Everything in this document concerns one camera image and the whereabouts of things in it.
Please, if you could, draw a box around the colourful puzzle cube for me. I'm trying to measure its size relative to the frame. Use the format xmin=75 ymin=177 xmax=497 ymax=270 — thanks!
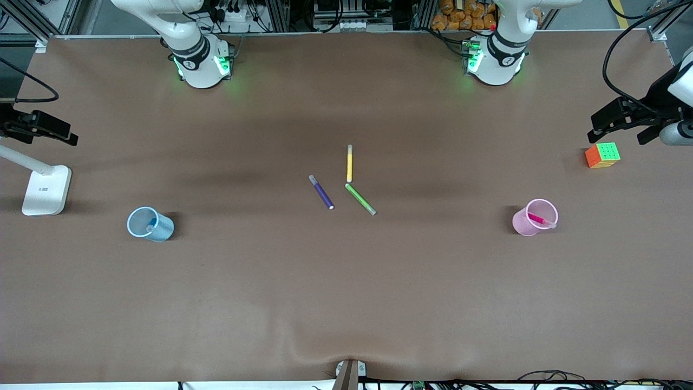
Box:
xmin=585 ymin=142 xmax=622 ymax=169

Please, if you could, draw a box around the pink mesh cup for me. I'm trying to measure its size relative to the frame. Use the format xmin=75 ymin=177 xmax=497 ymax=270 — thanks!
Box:
xmin=512 ymin=198 xmax=559 ymax=237

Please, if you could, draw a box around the blue mesh cup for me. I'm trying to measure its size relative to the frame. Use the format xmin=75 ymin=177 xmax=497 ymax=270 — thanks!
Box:
xmin=127 ymin=206 xmax=175 ymax=243

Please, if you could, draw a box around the white power strip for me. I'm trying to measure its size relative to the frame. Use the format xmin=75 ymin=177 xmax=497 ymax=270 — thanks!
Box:
xmin=214 ymin=3 xmax=255 ymax=23

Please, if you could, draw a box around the green marker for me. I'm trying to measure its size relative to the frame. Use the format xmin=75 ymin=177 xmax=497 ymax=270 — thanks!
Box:
xmin=345 ymin=183 xmax=377 ymax=216

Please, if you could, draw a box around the purple marker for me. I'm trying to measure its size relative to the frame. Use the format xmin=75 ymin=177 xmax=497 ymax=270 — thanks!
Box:
xmin=308 ymin=174 xmax=335 ymax=211

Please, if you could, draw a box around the brown table cover mat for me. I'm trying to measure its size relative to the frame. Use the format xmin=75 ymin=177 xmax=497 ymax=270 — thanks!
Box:
xmin=0 ymin=31 xmax=693 ymax=384

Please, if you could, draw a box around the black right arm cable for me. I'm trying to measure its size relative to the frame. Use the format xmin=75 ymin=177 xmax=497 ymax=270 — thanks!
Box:
xmin=0 ymin=56 xmax=60 ymax=105

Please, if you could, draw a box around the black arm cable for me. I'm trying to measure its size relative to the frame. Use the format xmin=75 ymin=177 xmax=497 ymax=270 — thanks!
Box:
xmin=0 ymin=56 xmax=60 ymax=105
xmin=602 ymin=0 xmax=693 ymax=117

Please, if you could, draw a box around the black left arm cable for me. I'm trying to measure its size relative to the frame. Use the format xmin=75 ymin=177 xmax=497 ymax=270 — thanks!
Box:
xmin=602 ymin=0 xmax=693 ymax=117

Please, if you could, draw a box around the aluminium frame post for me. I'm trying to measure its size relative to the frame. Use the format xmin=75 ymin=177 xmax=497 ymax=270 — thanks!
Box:
xmin=414 ymin=0 xmax=434 ymax=30
xmin=266 ymin=0 xmax=290 ymax=32

